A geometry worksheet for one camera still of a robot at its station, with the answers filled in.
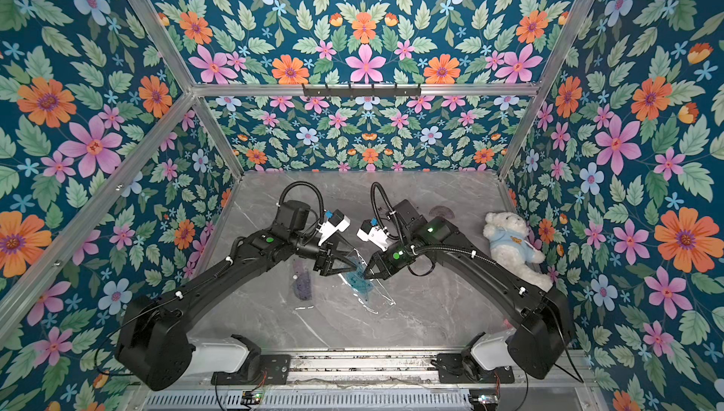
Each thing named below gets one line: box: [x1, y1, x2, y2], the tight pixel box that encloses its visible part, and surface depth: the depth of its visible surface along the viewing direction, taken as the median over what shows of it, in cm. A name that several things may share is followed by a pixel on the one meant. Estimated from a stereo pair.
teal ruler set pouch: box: [338, 248, 396, 314], surface depth 70 cm
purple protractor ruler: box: [428, 205, 456, 218], surface depth 110 cm
